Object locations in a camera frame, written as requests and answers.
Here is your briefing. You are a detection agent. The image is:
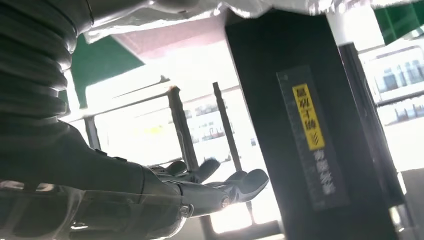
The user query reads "dark window frame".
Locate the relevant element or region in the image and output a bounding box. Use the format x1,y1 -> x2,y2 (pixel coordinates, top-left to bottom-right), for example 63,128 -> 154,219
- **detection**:
59,43 -> 424,240

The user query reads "black inbound scanner machine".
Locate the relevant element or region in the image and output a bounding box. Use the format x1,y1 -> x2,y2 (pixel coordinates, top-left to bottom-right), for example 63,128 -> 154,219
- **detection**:
225,9 -> 407,240

